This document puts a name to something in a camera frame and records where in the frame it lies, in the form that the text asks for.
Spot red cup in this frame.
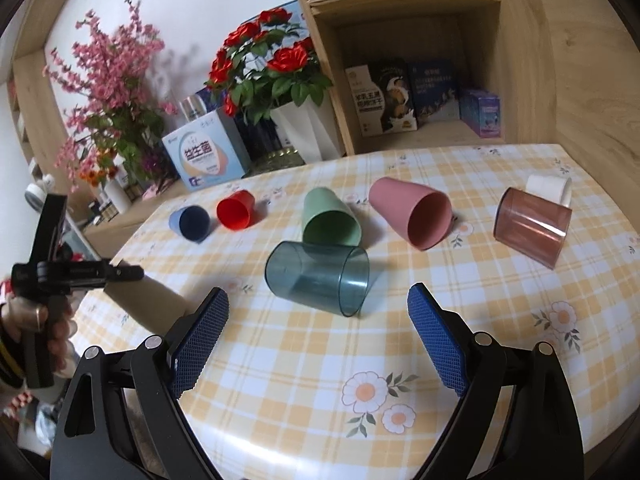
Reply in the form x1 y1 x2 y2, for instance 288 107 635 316
216 189 256 231

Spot person's left forearm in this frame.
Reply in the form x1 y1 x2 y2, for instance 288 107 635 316
0 329 27 413

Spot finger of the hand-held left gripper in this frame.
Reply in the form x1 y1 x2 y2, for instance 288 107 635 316
106 265 146 284

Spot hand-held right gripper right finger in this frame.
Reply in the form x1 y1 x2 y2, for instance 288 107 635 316
406 282 586 480

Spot dark illustrated box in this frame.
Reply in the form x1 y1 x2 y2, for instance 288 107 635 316
372 57 419 134

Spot glass jar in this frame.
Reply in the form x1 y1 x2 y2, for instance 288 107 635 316
178 95 207 125

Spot transparent brown cup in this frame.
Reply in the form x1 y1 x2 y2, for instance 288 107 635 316
493 187 574 270

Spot green glass dish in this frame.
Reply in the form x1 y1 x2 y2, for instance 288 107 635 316
248 146 306 177

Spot blue and white box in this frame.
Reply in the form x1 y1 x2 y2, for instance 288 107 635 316
161 108 252 190

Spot green cup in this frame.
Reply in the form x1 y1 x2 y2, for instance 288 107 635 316
302 187 363 249

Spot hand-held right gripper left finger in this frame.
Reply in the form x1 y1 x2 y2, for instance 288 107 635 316
49 286 231 480

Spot red rose bouquet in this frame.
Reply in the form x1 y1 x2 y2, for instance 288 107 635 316
205 7 335 126

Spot white carton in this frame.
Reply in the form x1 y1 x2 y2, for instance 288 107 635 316
345 64 385 138

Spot wooden shelf unit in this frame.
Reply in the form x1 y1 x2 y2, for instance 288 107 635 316
281 0 507 157

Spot dark blue cup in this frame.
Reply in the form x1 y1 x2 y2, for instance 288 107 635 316
168 205 211 244

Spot small purple box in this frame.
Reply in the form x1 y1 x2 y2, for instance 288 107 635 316
458 88 502 139

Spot orange flowers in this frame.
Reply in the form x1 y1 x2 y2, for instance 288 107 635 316
74 151 119 190

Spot white faceted vase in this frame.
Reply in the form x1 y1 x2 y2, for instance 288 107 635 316
270 94 346 163

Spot transparent teal cup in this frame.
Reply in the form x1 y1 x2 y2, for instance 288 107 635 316
264 240 371 318

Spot pink blossom bouquet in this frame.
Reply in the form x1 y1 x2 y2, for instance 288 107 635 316
42 0 180 191

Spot white cup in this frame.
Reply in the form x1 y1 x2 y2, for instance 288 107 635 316
525 174 573 207

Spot person's left hand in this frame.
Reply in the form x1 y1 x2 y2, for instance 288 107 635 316
0 296 77 362

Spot pink cup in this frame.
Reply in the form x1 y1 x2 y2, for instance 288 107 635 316
368 176 454 252

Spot dark blue box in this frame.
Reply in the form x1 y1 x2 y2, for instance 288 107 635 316
407 60 462 127

